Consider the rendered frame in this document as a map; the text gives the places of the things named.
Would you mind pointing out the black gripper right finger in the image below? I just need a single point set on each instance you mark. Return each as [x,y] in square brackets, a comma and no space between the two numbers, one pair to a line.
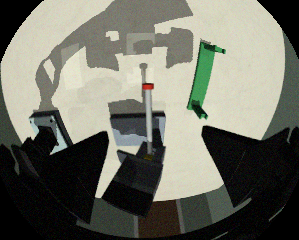
[241,160]

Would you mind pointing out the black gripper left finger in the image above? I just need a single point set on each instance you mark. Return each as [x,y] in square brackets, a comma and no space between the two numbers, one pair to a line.
[71,175]

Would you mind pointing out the grey pin with red cap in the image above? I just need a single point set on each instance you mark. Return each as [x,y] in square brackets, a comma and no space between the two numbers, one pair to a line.
[148,106]

